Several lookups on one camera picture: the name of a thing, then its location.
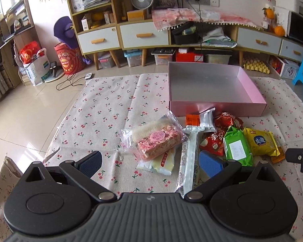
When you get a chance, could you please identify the pale yellow cake packet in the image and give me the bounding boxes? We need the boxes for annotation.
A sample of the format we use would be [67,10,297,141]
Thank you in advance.
[137,147,176,176]

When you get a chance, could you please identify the green snack bag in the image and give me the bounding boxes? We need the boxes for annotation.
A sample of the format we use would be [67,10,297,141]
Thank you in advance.
[223,126,253,167]

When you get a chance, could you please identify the black open case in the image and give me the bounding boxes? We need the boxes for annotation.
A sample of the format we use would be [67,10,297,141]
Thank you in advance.
[171,21,199,45]

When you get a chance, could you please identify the red storage box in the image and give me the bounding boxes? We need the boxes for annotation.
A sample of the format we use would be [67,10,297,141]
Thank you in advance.
[175,51,204,62]

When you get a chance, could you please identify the wooden TV cabinet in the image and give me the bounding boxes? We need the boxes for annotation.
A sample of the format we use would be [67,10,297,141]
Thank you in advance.
[67,0,303,61]

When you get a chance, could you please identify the yellow egg tray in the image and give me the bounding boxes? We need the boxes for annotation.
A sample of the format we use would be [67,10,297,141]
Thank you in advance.
[242,57,270,74]

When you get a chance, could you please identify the purple hat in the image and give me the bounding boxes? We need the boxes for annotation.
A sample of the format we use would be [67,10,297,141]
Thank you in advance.
[54,16,78,49]

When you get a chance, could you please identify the orange fruit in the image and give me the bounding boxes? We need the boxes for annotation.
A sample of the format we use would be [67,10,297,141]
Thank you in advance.
[274,26,286,37]

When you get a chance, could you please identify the pink cardboard box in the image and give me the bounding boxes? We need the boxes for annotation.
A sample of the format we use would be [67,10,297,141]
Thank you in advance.
[168,62,267,117]

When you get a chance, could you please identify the red cartoon barrel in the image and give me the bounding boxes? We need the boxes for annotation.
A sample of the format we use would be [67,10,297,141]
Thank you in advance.
[54,43,85,75]

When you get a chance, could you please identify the red snack bag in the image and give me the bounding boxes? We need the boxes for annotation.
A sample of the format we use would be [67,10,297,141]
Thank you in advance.
[214,112,244,130]
[199,128,225,156]

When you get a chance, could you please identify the cherry print floor cloth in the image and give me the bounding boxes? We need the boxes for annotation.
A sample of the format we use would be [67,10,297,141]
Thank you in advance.
[0,73,303,241]

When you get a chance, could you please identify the orange and white sachet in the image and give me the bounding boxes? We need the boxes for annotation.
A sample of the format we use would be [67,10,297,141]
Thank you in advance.
[185,108,217,132]

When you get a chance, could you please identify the yellow snack bag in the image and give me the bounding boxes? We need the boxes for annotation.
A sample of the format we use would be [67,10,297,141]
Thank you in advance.
[242,128,280,157]

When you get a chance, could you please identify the long silver snack bar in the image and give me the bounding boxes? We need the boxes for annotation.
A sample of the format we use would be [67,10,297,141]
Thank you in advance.
[175,126,205,198]

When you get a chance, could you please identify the pink rice cake packet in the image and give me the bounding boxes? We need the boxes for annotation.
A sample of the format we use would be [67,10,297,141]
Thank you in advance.
[119,111,188,162]

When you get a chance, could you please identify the orange barcode snack packet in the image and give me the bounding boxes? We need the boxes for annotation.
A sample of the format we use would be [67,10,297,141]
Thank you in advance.
[271,146,285,164]

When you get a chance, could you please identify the pink cloth on cabinet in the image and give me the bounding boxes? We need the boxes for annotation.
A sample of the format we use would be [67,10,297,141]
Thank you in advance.
[152,8,260,31]

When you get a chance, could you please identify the white shopping bag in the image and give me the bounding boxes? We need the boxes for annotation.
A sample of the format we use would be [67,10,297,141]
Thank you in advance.
[23,48,51,86]

